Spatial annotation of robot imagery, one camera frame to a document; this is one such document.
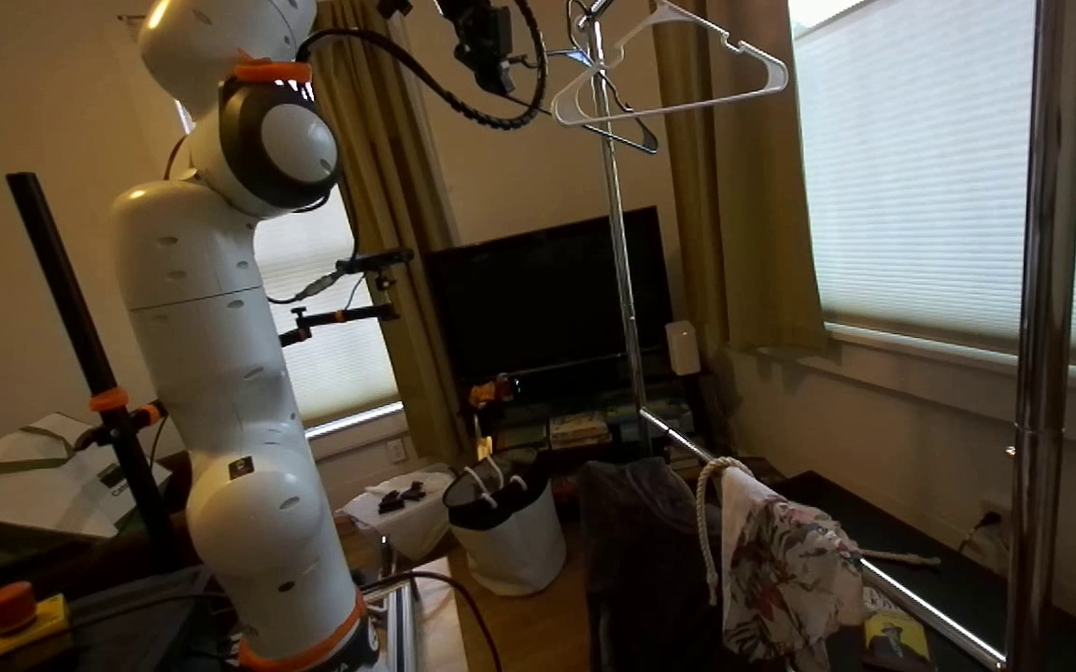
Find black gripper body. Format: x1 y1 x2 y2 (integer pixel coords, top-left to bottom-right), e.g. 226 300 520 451
435 0 524 74

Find black clothes hanger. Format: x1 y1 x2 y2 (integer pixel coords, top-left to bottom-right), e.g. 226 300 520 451
560 0 669 161

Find white plastic clothes hanger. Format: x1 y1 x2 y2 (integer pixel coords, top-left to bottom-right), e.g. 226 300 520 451
545 0 795 130

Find olive green curtain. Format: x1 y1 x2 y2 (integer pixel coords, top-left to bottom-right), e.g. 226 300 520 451
649 0 829 361
306 0 476 466

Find black flat screen television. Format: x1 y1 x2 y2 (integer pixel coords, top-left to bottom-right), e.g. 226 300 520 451
419 203 679 410

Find orange figurine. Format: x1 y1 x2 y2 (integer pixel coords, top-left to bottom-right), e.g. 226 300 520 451
463 374 520 420

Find white cellular window blind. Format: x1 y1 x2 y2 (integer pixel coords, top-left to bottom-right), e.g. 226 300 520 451
789 0 1076 365
251 183 409 430

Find small white box device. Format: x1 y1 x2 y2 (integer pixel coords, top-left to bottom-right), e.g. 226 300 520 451
662 318 708 380

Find low television stand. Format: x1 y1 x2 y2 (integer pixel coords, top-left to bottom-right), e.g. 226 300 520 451
471 394 708 466

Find black game controller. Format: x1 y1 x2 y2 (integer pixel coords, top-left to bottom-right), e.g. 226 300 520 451
375 479 435 519

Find white fabric basket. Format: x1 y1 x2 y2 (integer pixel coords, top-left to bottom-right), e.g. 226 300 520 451
441 456 572 600

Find dark grey cloth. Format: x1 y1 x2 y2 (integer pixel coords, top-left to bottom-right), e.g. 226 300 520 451
575 456 732 672

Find white floral cloth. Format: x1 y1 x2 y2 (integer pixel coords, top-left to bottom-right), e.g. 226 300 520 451
692 456 875 672

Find white paper sheets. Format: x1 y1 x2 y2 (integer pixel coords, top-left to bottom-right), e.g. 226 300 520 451
0 410 175 542

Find chrome clothes rack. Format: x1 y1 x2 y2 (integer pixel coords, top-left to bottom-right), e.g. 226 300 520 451
565 0 1076 672

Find yellow printed item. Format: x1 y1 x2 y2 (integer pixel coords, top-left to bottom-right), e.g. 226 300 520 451
859 605 942 672

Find yellow red emergency stop button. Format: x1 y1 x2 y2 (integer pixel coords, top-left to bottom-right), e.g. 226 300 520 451
0 574 75 672

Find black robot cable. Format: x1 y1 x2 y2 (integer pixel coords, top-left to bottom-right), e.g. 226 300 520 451
291 0 556 135

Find black bar camera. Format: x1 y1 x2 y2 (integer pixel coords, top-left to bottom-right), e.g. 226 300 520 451
332 248 419 280

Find black camera boom stand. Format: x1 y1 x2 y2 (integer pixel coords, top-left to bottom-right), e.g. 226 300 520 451
275 274 400 350

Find shiny metal mount plate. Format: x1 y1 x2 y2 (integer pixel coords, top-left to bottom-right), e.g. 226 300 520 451
360 574 428 672

